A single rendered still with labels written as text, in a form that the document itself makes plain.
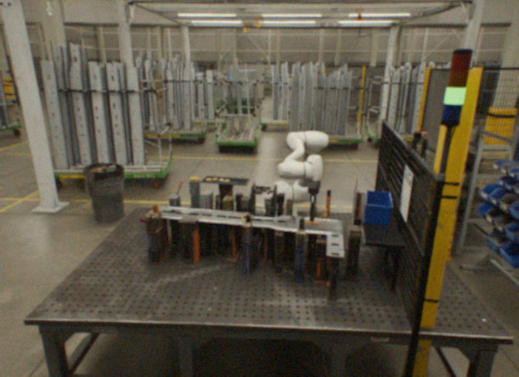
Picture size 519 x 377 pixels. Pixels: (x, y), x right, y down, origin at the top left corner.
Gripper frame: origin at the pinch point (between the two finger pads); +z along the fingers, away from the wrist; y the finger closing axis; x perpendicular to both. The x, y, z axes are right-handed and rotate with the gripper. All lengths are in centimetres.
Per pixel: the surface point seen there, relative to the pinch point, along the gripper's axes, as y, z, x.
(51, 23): -535, -176, -599
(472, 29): -641, -162, 274
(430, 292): 53, 14, 63
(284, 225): 6.9, 6.0, -17.6
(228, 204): -12, 1, -61
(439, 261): 53, -3, 65
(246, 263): 21, 28, -40
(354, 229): 16.0, 0.3, 26.9
